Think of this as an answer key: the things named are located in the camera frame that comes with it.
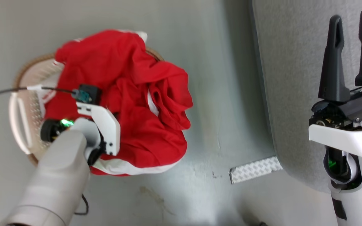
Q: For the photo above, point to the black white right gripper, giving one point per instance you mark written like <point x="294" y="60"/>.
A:
<point x="350" y="131"/>

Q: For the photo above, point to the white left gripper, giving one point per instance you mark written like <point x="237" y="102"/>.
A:
<point x="108" y="125"/>

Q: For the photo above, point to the red garment with white trim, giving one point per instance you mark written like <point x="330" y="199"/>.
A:
<point x="137" y="94"/>

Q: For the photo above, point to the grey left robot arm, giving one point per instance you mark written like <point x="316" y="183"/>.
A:
<point x="52" y="182"/>

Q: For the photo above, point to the white laundry basket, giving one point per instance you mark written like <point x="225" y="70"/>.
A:
<point x="35" y="78"/>

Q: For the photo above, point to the grey felt table mat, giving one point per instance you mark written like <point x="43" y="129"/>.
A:
<point x="294" y="94"/>

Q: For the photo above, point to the white patterned floor strip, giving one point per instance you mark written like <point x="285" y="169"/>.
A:
<point x="255" y="169"/>

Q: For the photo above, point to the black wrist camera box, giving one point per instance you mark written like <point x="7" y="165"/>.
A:
<point x="88" y="93"/>

